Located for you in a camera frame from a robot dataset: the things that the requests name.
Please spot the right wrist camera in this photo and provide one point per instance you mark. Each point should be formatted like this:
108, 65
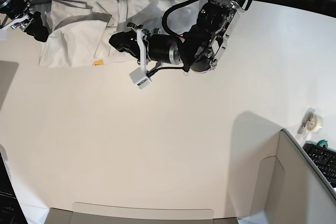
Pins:
3, 34

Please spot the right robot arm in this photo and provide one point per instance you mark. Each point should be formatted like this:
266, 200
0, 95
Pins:
18, 15

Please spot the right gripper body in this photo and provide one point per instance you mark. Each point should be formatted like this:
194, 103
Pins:
21, 22

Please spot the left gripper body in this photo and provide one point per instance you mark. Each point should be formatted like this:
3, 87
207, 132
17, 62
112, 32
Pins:
141, 36

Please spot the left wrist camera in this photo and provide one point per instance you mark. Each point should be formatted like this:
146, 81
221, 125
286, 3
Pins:
140, 79

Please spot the green tape roll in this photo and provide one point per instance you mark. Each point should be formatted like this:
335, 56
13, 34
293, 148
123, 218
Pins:
322, 144

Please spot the white printed t-shirt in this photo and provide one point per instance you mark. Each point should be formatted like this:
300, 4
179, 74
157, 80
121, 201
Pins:
79, 30

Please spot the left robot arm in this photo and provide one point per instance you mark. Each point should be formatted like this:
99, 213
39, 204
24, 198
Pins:
191, 50

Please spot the clear tape dispenser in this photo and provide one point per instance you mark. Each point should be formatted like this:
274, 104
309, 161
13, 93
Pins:
311, 124

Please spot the black computer keyboard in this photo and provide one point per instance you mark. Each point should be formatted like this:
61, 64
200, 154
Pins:
324, 159

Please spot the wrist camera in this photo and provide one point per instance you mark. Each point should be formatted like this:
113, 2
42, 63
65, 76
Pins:
3, 34
140, 79

